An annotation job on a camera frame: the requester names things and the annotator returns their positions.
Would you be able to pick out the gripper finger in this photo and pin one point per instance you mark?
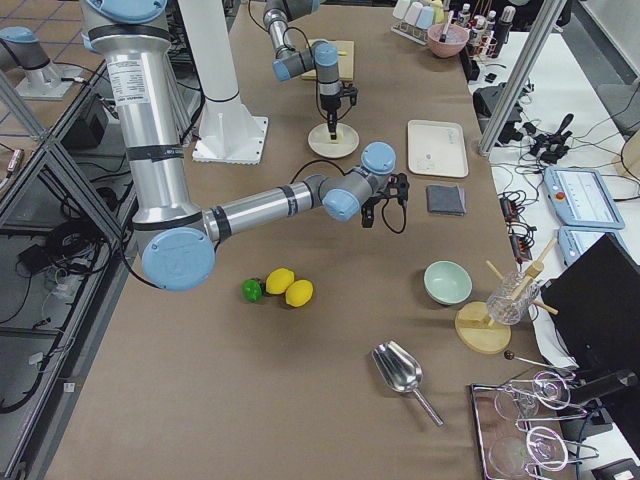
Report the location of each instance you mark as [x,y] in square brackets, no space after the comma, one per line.
[367,217]
[332,130]

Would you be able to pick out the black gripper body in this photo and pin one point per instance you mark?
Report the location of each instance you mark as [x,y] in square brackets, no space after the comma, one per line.
[372,204]
[329,102]

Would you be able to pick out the cream round plate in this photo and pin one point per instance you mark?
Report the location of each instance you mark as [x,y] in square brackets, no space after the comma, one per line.
[345,143]

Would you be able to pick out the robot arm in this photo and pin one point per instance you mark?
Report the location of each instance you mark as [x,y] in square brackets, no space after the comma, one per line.
[290,62]
[194,194]

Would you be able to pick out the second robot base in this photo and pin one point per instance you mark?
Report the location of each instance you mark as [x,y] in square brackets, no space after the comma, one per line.
[21,49]

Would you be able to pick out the cream rabbit tray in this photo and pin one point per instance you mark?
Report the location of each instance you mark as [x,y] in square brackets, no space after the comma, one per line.
[436,149]

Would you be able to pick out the grey folded cloth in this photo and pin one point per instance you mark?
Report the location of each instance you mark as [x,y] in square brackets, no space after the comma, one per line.
[446,199]

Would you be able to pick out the wooden cutting board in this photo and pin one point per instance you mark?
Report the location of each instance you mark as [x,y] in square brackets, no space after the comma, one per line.
[345,62]

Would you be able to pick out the mint green bowl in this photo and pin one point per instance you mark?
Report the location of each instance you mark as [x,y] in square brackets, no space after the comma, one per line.
[447,283]

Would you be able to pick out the yellow lemon lower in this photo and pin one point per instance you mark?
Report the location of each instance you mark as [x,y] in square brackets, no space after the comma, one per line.
[299,293]

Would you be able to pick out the yellow lemon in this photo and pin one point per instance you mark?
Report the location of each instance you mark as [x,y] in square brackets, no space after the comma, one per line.
[279,280]
[299,293]

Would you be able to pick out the yellow lemon upper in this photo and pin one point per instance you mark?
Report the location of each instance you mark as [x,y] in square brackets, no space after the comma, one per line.
[279,280]

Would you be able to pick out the cup rack pastel cups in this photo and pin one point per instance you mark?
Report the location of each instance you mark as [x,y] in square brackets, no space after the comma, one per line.
[414,18]

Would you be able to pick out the green lime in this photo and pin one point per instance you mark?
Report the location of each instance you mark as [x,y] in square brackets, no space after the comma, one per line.
[252,290]

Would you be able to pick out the pink ice bucket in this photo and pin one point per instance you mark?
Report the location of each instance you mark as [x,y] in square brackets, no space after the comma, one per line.
[456,39]

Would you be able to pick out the wooden cup stand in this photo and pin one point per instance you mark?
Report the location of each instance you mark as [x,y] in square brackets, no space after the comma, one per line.
[485,327]

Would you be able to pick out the glass cup on stand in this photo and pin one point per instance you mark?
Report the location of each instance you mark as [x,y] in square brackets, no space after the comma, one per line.
[509,302]

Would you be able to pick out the steel scoop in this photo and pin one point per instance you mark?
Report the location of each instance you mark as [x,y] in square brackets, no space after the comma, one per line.
[403,374]

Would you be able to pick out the bottle rack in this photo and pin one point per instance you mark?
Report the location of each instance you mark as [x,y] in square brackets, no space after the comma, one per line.
[488,29]

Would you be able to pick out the teach pendant lower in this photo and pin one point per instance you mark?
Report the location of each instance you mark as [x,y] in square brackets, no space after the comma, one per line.
[574,241]

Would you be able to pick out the teach pendant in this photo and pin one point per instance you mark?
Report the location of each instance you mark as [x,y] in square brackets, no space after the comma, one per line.
[574,241]
[580,198]

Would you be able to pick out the teach pendant upper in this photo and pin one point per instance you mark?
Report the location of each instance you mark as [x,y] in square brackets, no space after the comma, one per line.
[580,198]

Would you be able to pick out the black monitor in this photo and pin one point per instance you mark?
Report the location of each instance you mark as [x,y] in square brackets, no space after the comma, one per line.
[597,298]

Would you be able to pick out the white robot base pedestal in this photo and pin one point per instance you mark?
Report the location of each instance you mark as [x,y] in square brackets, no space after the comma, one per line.
[227,131]

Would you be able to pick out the aluminium frame post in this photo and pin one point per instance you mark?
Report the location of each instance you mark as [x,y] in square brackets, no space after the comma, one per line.
[542,26]

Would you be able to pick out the wire glass rack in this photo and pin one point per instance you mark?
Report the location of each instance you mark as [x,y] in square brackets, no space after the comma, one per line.
[518,427]

